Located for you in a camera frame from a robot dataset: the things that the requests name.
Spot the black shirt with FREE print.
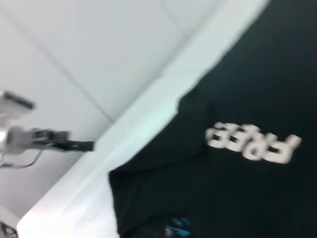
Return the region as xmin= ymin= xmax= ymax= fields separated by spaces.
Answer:
xmin=107 ymin=0 xmax=317 ymax=238

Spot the thin dark arm cable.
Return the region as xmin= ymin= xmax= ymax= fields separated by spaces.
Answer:
xmin=0 ymin=148 xmax=43 ymax=170

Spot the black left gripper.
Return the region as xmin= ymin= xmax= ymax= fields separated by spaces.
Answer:
xmin=31 ymin=128 xmax=96 ymax=152

